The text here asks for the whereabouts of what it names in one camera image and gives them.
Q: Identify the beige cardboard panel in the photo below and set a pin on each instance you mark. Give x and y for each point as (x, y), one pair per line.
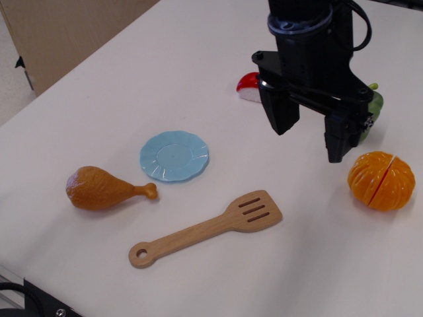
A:
(53, 37)

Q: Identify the wooden slotted spatula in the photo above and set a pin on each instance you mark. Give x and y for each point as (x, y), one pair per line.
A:
(251, 212)

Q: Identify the red and white toy sushi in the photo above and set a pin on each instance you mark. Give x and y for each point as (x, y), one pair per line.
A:
(247, 87)

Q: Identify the orange toy mandarin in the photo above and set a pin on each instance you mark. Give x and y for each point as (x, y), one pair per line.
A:
(381, 181)

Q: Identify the green toy bell pepper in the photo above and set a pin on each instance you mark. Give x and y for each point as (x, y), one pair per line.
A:
(373, 111)

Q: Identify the light blue toy plate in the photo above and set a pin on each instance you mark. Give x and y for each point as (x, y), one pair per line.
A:
(174, 156)

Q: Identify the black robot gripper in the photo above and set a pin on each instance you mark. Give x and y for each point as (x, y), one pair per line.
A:
(311, 67)

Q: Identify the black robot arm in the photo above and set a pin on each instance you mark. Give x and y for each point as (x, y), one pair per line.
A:
(297, 10)

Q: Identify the brown toy chicken drumstick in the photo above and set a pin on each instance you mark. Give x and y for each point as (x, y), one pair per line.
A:
(92, 188)

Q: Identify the black corner bracket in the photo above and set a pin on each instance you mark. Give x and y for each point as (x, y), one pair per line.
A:
(51, 306)

